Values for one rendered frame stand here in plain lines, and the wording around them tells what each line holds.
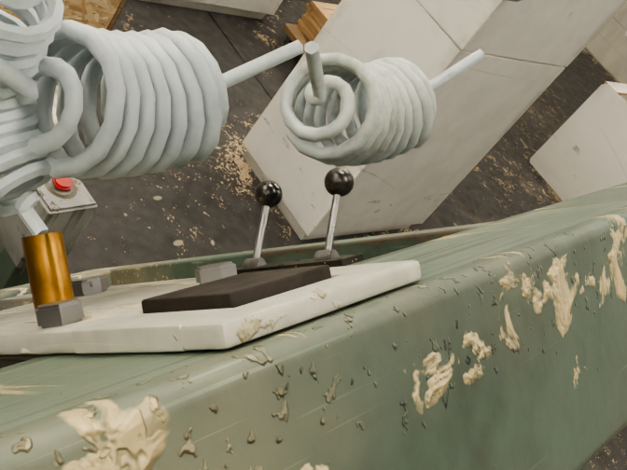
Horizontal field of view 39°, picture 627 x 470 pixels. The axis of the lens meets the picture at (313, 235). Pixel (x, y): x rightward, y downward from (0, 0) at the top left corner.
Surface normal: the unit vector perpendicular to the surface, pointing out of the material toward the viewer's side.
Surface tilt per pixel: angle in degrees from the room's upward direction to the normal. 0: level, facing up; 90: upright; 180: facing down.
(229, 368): 10
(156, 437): 35
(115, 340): 90
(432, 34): 90
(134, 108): 52
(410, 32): 90
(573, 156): 90
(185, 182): 0
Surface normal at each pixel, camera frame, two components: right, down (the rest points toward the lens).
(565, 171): -0.66, 0.07
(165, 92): 0.55, -0.20
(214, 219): 0.54, -0.65
